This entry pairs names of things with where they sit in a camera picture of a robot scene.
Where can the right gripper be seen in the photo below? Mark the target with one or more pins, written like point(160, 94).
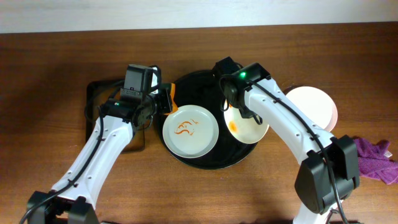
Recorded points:
point(246, 112)

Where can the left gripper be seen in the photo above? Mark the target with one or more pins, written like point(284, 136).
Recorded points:
point(168, 99)

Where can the green orange sponge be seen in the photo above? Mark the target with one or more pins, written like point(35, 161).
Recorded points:
point(171, 88)

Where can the grey plate with sauce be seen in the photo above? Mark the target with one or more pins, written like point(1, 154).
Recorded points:
point(190, 132)

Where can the white plate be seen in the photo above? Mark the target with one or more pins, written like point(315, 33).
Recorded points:
point(248, 133)
point(317, 105)

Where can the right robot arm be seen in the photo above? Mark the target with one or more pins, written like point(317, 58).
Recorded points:
point(329, 169)

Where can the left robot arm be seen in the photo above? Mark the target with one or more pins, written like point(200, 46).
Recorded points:
point(135, 101)

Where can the rectangular black tray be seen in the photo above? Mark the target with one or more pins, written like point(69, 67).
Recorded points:
point(97, 92)

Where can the purple cloth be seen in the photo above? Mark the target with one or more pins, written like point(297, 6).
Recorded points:
point(374, 161)

